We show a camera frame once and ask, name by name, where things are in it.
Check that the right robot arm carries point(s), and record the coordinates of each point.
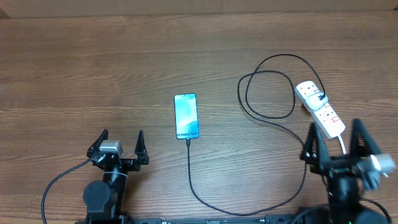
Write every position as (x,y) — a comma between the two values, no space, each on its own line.
(346,204)

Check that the white charger plug adapter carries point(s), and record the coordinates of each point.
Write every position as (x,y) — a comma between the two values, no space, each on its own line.
(315,101)

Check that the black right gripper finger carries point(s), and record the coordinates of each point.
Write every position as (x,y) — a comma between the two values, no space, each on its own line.
(362,144)
(315,152)

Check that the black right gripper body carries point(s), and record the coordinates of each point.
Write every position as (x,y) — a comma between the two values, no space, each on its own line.
(335,163)

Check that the cardboard backdrop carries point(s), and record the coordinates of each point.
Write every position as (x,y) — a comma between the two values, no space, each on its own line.
(82,8)

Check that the blue Galaxy smartphone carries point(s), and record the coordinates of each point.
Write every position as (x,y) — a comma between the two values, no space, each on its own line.
(186,116)

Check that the white power strip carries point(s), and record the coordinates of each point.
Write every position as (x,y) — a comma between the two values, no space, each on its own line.
(327,119)

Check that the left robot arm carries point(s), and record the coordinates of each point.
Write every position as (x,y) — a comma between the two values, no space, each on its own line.
(104,198)

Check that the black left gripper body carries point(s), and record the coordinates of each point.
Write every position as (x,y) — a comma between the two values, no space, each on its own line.
(128,164)

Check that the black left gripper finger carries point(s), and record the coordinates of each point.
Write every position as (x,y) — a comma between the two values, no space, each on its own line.
(96,145)
(140,148)

